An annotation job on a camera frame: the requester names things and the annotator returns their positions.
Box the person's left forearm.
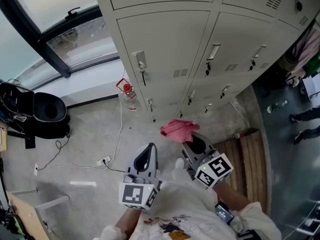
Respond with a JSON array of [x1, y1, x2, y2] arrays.
[[114, 205, 145, 239]]

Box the white cable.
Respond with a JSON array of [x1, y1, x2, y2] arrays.
[[37, 161, 107, 172], [229, 100, 252, 130], [109, 68, 126, 164]]

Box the green plastic bottle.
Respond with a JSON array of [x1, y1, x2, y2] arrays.
[[266, 99, 289, 114]]

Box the black armband phone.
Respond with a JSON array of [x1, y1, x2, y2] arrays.
[[214, 200, 235, 225]]

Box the black window handle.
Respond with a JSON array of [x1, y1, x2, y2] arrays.
[[64, 6, 81, 20]]

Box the cardboard box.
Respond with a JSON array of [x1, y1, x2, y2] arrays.
[[0, 127, 8, 152]]

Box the pink cloth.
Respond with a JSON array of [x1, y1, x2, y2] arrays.
[[159, 118, 201, 144]]

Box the white wire rack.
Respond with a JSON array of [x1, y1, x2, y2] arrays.
[[282, 201, 320, 240]]

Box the black cable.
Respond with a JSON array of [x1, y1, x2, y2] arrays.
[[37, 133, 71, 172]]

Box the black shoulder strap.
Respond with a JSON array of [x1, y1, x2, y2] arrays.
[[236, 229, 263, 240]]

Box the person's right white shoe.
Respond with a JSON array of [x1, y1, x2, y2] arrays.
[[174, 157, 186, 170]]

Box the person's white trousers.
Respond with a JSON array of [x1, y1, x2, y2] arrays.
[[171, 167, 196, 184]]

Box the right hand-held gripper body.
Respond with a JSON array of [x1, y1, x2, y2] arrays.
[[185, 149, 235, 190]]

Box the person's right forearm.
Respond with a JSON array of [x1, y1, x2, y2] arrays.
[[212, 181, 251, 212]]

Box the clear bottle with red handle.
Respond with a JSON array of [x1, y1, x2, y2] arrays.
[[116, 78, 142, 112]]

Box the pile of hanging clothes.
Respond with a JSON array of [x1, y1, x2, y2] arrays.
[[276, 27, 320, 87]]

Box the person's white printed shirt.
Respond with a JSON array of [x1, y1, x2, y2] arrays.
[[93, 180, 282, 240]]

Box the grey metal locker door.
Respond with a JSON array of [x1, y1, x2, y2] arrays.
[[116, 10, 211, 87]]

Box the black green bag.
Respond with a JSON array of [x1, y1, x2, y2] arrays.
[[0, 208, 26, 240]]

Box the dark window frame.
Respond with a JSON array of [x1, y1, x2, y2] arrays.
[[0, 0, 121, 79]]

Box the wooden slat pallet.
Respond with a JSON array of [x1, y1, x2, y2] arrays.
[[212, 128, 272, 216]]

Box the white floor tape strip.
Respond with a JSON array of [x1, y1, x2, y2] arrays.
[[69, 180, 98, 187]]

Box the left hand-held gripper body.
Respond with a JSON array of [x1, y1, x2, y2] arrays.
[[118, 169, 163, 211]]

